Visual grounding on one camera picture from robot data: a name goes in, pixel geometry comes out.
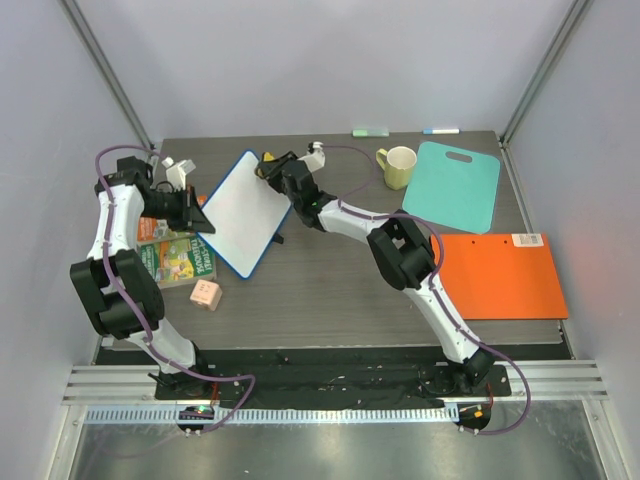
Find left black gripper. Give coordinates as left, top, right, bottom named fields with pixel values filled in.
left=142, top=185, right=217, bottom=234

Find blue framed whiteboard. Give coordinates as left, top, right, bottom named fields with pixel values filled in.
left=199, top=150, right=291, bottom=279

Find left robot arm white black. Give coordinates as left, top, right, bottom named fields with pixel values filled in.
left=70, top=156, right=215, bottom=399

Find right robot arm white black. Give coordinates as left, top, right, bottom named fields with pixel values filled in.
left=255, top=152, right=494, bottom=395

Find green treehouse book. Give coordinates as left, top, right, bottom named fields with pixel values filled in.
left=137, top=236, right=216, bottom=289

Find orange treehouse book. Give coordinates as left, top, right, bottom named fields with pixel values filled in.
left=137, top=216, right=194, bottom=246

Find pink cube power adapter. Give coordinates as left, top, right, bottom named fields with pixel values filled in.
left=189, top=280, right=222, bottom=311

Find green eraser block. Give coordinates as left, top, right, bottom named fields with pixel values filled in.
left=351, top=128, right=390, bottom=138

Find pale yellow mug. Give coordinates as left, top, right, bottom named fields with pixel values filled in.
left=375, top=146, right=417, bottom=190

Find blue white marker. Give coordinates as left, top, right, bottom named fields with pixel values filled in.
left=422, top=128, right=461, bottom=135

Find teal cutting board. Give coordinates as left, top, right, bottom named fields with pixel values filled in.
left=402, top=141, right=501, bottom=234

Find orange clipboard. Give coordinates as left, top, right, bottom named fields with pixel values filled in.
left=431, top=233, right=569, bottom=320

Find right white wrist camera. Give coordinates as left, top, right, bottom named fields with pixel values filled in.
left=300, top=141, right=326, bottom=173

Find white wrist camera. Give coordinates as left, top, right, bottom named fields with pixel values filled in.
left=161, top=157, right=196, bottom=190
left=300, top=141, right=326, bottom=173

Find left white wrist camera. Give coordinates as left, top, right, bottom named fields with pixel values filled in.
left=161, top=157, right=196, bottom=190

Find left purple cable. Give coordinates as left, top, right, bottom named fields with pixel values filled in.
left=93, top=142, right=256, bottom=436

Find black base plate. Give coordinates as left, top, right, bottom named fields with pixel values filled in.
left=152, top=347, right=511, bottom=410

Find white slotted cable duct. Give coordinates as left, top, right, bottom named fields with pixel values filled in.
left=84, top=404, right=459, bottom=426

